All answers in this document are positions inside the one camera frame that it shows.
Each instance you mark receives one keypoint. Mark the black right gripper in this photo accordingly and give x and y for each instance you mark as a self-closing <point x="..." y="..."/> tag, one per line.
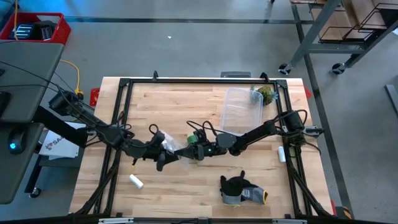
<point x="213" y="149"/>

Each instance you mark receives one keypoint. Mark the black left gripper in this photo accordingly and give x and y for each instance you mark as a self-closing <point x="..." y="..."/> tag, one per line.
<point x="155" y="152"/>

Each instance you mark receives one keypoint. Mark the clear plastic bag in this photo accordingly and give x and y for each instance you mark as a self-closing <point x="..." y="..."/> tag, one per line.
<point x="172" y="143"/>

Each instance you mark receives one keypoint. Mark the black grey work glove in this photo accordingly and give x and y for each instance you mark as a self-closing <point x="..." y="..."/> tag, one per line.
<point x="233" y="186"/>

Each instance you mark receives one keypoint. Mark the clear plastic bin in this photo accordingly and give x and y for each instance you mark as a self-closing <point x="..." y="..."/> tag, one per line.
<point x="241" y="112"/>

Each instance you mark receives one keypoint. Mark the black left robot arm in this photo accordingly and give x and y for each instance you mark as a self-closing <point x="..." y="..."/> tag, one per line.
<point x="109" y="135"/>

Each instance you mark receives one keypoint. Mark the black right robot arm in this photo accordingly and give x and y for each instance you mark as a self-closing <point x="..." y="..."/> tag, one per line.
<point x="258" y="132"/>

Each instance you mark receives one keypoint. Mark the small white roll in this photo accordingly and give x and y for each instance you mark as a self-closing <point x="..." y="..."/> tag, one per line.
<point x="281" y="154"/>
<point x="136" y="181"/>

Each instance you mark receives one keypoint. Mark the small grey box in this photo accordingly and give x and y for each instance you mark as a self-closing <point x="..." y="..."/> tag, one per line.
<point x="235" y="74"/>

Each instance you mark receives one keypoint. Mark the small green artificial plant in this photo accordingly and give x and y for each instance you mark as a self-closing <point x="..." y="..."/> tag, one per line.
<point x="266" y="95"/>

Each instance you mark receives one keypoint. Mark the red tag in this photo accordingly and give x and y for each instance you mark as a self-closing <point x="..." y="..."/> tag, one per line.
<point x="308" y="92"/>
<point x="94" y="97"/>

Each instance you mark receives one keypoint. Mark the white printed paper sheet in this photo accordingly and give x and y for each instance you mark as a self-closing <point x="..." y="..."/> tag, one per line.
<point x="57" y="146"/>

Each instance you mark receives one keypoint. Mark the black caster wheel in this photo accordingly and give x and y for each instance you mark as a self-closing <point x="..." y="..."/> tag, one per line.
<point x="338" y="68"/>
<point x="35" y="193"/>
<point x="284" y="69"/>

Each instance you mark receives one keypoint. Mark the black device with blue light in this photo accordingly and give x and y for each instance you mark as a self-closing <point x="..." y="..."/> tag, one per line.
<point x="18" y="140"/>

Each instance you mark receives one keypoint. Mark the red plastic crate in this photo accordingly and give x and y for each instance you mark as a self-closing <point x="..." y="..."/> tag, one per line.
<point x="63" y="32"/>

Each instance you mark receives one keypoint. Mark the grey equipment cart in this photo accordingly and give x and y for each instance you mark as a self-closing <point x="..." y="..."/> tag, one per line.
<point x="28" y="71"/>

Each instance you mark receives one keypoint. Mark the grey metal shelf cart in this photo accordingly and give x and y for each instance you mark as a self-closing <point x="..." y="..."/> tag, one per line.
<point x="312" y="32"/>

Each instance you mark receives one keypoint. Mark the black box with silver slats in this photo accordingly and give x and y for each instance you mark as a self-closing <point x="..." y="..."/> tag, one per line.
<point x="23" y="31"/>

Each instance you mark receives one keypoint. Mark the flat cardboard sheets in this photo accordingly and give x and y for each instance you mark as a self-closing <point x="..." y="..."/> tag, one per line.
<point x="339" y="21"/>

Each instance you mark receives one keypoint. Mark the grey metal bar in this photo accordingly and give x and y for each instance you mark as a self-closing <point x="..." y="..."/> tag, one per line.
<point x="392" y="99"/>

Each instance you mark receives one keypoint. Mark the grey metal bracket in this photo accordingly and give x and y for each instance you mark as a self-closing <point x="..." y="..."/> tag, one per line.
<point x="314" y="130"/>

